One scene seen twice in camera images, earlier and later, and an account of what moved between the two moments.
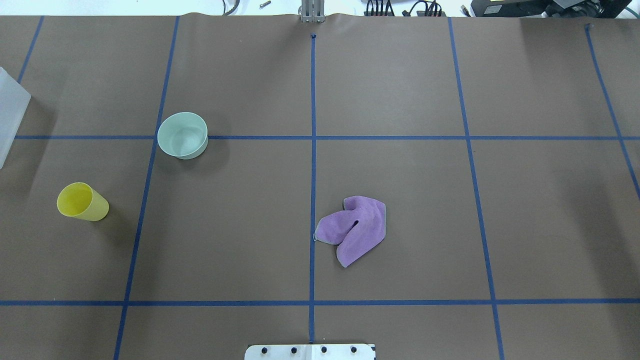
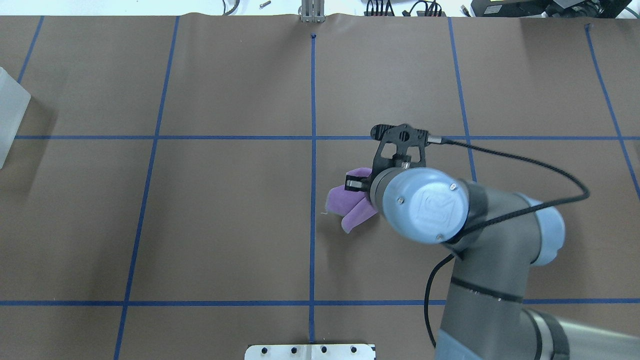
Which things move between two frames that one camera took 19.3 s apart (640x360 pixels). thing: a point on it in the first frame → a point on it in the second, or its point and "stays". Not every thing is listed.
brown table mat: (443, 188) stays
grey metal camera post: (312, 11) stays
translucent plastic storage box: (14, 100) stays
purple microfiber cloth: (357, 230) → (354, 206)
